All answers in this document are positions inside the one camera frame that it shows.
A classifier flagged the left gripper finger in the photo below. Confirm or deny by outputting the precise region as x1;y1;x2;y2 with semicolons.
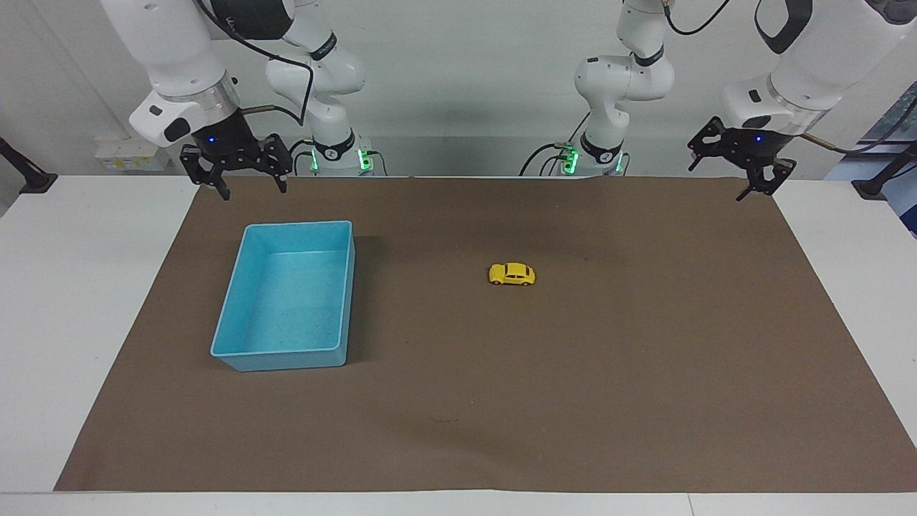
687;116;733;173
736;157;798;203

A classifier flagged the light blue plastic bin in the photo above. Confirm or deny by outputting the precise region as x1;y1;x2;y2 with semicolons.
210;220;357;373

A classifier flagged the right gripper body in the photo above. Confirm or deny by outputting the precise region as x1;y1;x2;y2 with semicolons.
190;115;269;173

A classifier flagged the black cable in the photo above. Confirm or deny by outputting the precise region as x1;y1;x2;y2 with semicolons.
195;0;317;128
519;141;575;177
662;0;733;36
801;97;917;156
288;138;317;176

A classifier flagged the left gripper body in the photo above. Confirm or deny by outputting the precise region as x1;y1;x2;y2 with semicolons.
729;125;794;171

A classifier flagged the black stand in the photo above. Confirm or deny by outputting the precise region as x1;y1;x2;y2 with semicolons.
851;140;917;201
0;136;59;195

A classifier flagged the white socket strip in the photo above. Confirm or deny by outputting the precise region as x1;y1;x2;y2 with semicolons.
93;136;171;173

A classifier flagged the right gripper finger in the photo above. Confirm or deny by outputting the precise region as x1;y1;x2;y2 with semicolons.
259;133;295;195
179;144;231;201

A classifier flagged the yellow beetle toy car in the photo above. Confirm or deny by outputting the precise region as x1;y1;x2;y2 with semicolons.
489;262;537;287

